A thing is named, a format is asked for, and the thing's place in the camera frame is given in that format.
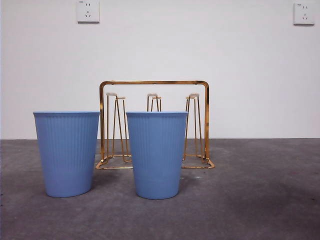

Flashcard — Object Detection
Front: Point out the blue ribbed plastic cup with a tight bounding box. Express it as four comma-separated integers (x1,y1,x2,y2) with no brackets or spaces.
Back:
125,111,189,200
32,111,101,198

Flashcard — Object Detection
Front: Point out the gold wire cup rack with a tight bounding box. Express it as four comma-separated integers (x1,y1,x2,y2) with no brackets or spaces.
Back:
94,79,216,171

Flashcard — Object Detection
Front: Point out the white wall socket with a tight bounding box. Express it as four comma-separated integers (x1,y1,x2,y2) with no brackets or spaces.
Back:
293,2,315,26
76,0,100,25

